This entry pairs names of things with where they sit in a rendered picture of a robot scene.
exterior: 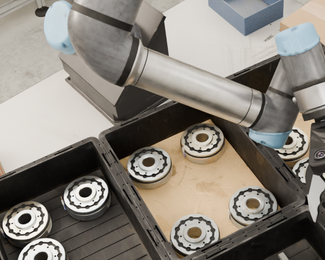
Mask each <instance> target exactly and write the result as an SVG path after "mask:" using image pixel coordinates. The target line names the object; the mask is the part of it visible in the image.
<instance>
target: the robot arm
mask: <svg viewBox="0 0 325 260"><path fill-rule="evenodd" d="M142 2H143V0H61V1H58V2H55V3H53V6H50V7H49V9H48V11H47V13H46V15H45V19H44V34H45V35H46V40H47V42H48V43H49V45H50V46H51V47H52V48H54V49H56V50H58V51H61V52H63V53H64V54H67V55H74V56H77V57H79V58H80V59H81V61H82V62H83V63H84V64H85V65H86V66H87V67H88V68H89V69H90V70H91V71H92V72H93V73H94V74H96V75H97V76H99V77H100V78H101V79H103V80H105V81H107V82H109V83H111V84H114V85H117V86H119V87H125V86H127V85H133V86H135V87H138V88H141V89H143V90H146V91H149V92H152V93H155V94H158V95H160V96H163V97H165V98H168V99H171V100H174V101H176V102H179V103H182V104H185V105H187V106H190V107H193V108H195V109H198V110H201V111H204V112H206V113H209V114H211V115H214V116H217V117H220V118H223V119H226V120H228V121H231V122H234V123H236V124H239V125H242V126H245V127H247V128H249V129H250V132H249V137H250V138H251V139H252V140H254V141H256V142H258V143H260V144H263V145H265V146H267V147H270V148H273V149H281V148H282V147H283V146H284V145H285V142H286V140H287V138H288V136H289V134H290V133H291V132H292V131H293V126H294V123H295V121H296V119H297V116H298V114H299V112H303V114H302V117H303V120H304V121H308V120H312V119H314V120H315V122H314V123H312V124H311V135H310V152H309V161H308V167H307V169H306V172H305V184H306V193H307V199H308V205H309V209H310V213H311V216H312V218H313V221H314V222H317V220H318V216H319V212H320V211H319V205H320V203H321V201H322V198H321V194H322V192H323V191H324V190H325V178H324V177H323V173H325V54H324V52H323V49H322V46H321V43H320V36H319V35H318V34H317V32H316V29H315V27H314V25H313V24H312V23H310V22H307V23H303V24H300V25H297V26H294V27H291V28H289V29H286V30H284V31H281V32H279V33H278V34H276V36H275V42H276V45H277V52H278V54H279V55H280V58H281V59H280V62H279V64H278V66H277V69H276V71H275V73H274V76H273V78H272V80H271V83H270V85H269V87H268V89H267V92H266V94H265V93H262V92H259V91H257V90H255V89H252V88H249V87H247V86H244V85H242V84H239V83H237V82H234V81H232V80H229V79H227V78H224V77H221V76H219V75H216V74H214V73H211V72H209V71H205V70H203V69H200V68H198V67H195V66H193V65H190V64H188V63H185V62H183V61H180V60H177V59H175V58H172V57H170V56H167V55H164V54H162V53H159V52H157V51H154V50H152V49H149V48H147V47H144V46H143V44H142V37H141V32H140V29H139V27H138V25H137V24H136V23H135V20H136V17H137V15H138V12H139V9H140V7H141V4H142Z"/></svg>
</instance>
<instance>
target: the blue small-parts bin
mask: <svg viewBox="0 0 325 260"><path fill-rule="evenodd" d="M208 6H209V7H211V9H213V10H214V11H215V12H216V13H218V14H219V15H220V16H221V17H222V18H224V19H225V20H226V21H227V22H228V23H230V24H231V25H232V26H233V27H234V28H236V29H237V30H238V31H239V32H240V33H241V34H243V35H244V36H247V35H249V34H251V33H253V32H255V31H257V30H259V29H261V28H263V27H265V26H267V25H269V24H270V23H272V22H274V21H276V20H278V19H280V18H282V17H283V12H284V0H208Z"/></svg>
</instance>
